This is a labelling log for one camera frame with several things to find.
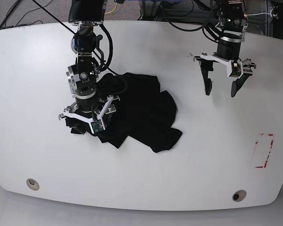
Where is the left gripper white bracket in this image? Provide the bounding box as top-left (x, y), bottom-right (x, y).
top-left (193, 53), bottom-right (256, 97)

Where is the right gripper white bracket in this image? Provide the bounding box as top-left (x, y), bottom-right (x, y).
top-left (58, 95), bottom-right (120, 129)

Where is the black t-shirt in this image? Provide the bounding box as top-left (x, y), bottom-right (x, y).
top-left (65, 72), bottom-right (183, 153)

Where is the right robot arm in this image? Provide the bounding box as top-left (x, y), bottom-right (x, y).
top-left (58, 0), bottom-right (127, 134)

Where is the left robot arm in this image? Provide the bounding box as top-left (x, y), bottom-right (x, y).
top-left (193, 0), bottom-right (256, 97)

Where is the red tape rectangle marking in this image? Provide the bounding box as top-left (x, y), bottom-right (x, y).
top-left (252, 133), bottom-right (275, 169)

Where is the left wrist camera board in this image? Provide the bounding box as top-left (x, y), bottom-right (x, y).
top-left (226, 60), bottom-right (243, 78)

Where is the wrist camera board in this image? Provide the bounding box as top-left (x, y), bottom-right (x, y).
top-left (226, 60), bottom-right (243, 78)
top-left (90, 120), bottom-right (106, 134)

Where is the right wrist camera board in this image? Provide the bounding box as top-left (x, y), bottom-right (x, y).
top-left (90, 120), bottom-right (106, 134)

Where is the white cable on floor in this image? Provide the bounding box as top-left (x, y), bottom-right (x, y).
top-left (246, 10), bottom-right (273, 17)

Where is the aluminium frame stand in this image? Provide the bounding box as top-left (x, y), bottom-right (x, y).
top-left (138, 0), bottom-right (161, 21)

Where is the yellow cable on floor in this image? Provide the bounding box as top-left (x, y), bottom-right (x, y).
top-left (105, 1), bottom-right (118, 15)

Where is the left table cable grommet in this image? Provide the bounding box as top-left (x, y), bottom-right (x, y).
top-left (26, 178), bottom-right (40, 191)

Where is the table cable grommet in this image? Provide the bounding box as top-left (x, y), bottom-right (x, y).
top-left (26, 178), bottom-right (40, 191)
top-left (232, 190), bottom-right (247, 202)

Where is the right table cable grommet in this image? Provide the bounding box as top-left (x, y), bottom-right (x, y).
top-left (232, 190), bottom-right (247, 202)

